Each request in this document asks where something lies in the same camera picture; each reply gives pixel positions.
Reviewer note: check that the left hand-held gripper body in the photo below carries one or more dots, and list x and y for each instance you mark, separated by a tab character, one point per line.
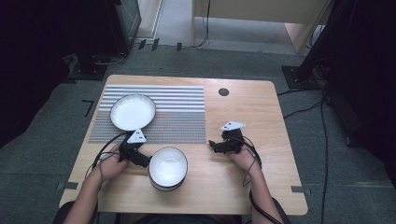
136	137

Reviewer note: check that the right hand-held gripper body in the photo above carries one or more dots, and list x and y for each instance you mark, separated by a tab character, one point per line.
233	141

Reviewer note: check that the white plate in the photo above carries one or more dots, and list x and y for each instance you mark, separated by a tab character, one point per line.
132	112

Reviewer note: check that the person's right hand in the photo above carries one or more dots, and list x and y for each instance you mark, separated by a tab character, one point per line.
246	159

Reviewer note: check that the person's left hand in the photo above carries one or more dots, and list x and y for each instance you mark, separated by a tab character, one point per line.
110	168

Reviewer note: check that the grey striped placemat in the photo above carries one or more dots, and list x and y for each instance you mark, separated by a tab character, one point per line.
180	118

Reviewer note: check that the black round table grommet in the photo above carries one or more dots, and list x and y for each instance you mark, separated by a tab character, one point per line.
223	92

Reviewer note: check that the black tape corner mark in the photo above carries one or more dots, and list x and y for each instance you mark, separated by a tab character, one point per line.
89	105

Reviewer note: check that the person's dark clothing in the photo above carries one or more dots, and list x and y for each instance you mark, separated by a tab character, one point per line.
177	219

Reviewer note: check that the grey tape strip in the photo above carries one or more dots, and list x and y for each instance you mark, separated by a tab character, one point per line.
67	185
300	189

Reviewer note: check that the black stand base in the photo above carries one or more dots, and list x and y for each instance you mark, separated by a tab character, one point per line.
88	70
299	77

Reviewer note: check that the black tape piece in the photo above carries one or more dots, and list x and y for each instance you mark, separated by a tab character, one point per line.
155	44
142	44
179	46

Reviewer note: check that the black equipment case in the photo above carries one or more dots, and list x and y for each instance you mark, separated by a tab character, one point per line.
124	25

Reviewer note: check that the dark curtain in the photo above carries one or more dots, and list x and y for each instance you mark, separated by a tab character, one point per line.
37	46
367	77

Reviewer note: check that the light wooden desk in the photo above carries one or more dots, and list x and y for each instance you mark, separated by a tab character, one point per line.
264	11

